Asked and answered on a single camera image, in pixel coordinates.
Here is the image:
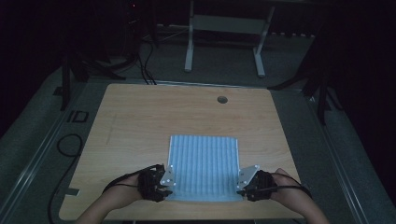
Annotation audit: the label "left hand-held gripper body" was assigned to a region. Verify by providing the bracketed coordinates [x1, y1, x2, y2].
[137, 163, 177, 203]

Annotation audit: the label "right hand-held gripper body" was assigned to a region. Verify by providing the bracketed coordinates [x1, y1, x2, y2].
[237, 164, 278, 203]

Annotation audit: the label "blue striped towel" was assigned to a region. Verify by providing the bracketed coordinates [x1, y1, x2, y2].
[165, 133, 244, 203]

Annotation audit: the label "person's left hand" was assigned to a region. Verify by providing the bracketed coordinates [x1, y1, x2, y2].
[106, 173, 142, 203]

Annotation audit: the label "person's right hand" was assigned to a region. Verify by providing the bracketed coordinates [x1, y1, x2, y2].
[269, 167, 313, 203]

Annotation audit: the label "black metal stand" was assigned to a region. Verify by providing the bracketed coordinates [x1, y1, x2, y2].
[266, 60, 345, 126]
[60, 54, 127, 112]

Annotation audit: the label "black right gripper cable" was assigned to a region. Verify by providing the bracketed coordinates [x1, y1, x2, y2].
[266, 172, 314, 201]

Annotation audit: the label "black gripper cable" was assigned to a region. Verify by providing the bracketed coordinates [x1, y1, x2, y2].
[266, 172, 314, 201]
[46, 133, 165, 224]

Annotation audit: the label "metal floor rail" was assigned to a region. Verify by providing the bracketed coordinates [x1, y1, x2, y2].
[303, 90, 372, 224]
[0, 81, 106, 220]

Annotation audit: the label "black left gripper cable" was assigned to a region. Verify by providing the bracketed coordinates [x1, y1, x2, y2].
[46, 133, 165, 224]

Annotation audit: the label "black floor cables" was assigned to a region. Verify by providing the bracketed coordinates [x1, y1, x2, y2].
[135, 38, 158, 86]

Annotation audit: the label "white metal desk frame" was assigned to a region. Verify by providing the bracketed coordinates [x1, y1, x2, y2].
[184, 0, 276, 78]

